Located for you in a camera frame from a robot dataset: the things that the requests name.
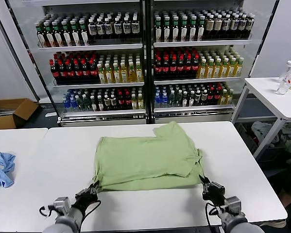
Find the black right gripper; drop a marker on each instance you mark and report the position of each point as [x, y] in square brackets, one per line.
[214, 191]

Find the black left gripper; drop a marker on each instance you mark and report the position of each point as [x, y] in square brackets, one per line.
[84, 200]

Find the light green t-shirt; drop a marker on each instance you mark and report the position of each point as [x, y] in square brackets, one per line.
[140, 160]

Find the black storage crate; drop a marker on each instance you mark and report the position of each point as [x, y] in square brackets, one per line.
[269, 157]

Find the grey-green crumpled garment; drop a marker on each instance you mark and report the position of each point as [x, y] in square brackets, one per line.
[263, 132]

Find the white sneaker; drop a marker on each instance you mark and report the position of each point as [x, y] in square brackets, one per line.
[274, 224]

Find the small dark drink bottle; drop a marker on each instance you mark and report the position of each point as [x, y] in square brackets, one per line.
[198, 98]
[113, 104]
[107, 104]
[100, 104]
[184, 99]
[191, 99]
[93, 104]
[204, 97]

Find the small clear green bottle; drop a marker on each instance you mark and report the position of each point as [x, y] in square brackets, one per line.
[87, 104]
[80, 104]
[178, 100]
[171, 100]

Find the small red cap cola bottle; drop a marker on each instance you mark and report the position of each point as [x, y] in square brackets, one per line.
[210, 97]
[121, 103]
[127, 103]
[217, 96]

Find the small blue drink bottle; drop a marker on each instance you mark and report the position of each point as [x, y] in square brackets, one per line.
[67, 105]
[73, 105]
[157, 100]
[164, 100]

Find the small white floor object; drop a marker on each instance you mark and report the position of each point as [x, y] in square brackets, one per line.
[50, 114]

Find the small yellow juice bottle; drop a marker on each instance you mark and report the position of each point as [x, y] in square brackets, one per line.
[223, 97]
[134, 103]
[140, 102]
[230, 96]

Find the light blue crumpled garment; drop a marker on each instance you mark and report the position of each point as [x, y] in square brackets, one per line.
[2, 170]

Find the white side table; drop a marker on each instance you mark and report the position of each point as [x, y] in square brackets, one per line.
[269, 97]

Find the open cardboard box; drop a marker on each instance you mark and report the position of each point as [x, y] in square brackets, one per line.
[21, 109]

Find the yellow juice bottle green cap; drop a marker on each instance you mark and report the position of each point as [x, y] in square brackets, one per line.
[131, 75]
[109, 76]
[238, 69]
[231, 70]
[139, 74]
[201, 71]
[223, 70]
[124, 75]
[101, 76]
[209, 71]
[116, 76]
[216, 71]

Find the red label cola bottle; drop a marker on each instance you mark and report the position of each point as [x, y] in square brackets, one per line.
[77, 71]
[62, 72]
[85, 71]
[195, 68]
[188, 68]
[70, 72]
[93, 71]
[54, 72]
[165, 69]
[158, 69]
[180, 68]
[173, 68]

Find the silver metal parts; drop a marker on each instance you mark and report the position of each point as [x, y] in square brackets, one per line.
[4, 112]

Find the clear plastic bottle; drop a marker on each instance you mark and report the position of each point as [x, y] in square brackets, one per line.
[283, 86]

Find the glass-sided beverage display shelf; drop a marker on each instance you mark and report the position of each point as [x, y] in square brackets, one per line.
[196, 43]
[87, 46]

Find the green cap tea bottle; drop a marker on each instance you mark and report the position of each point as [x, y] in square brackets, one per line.
[75, 36]
[183, 31]
[175, 31]
[84, 35]
[66, 36]
[57, 36]
[200, 31]
[49, 36]
[192, 31]
[40, 36]
[166, 31]
[157, 31]

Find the dark bottle beige label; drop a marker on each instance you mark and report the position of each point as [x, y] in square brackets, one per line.
[210, 25]
[217, 25]

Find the dark bottle blue-white label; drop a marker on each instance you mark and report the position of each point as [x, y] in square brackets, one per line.
[242, 23]
[108, 28]
[126, 28]
[92, 29]
[135, 27]
[226, 25]
[117, 28]
[234, 24]
[250, 23]
[100, 28]

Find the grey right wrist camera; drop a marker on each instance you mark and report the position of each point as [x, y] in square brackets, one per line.
[232, 204]

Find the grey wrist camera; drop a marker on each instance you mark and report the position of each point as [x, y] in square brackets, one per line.
[232, 204]
[60, 205]

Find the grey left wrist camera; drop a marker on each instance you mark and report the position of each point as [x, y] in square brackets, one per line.
[60, 205]

